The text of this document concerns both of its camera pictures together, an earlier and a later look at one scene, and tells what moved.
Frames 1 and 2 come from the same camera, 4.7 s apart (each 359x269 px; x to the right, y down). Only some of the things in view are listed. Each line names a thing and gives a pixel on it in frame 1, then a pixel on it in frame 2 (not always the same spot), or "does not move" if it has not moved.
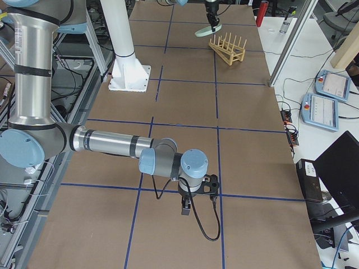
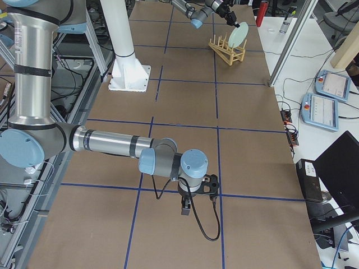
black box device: [309, 179] does not move
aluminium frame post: [289, 48] does not move
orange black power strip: [292, 135] does not move
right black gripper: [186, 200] does not move
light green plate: [208, 31] to [238, 35]
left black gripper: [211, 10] to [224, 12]
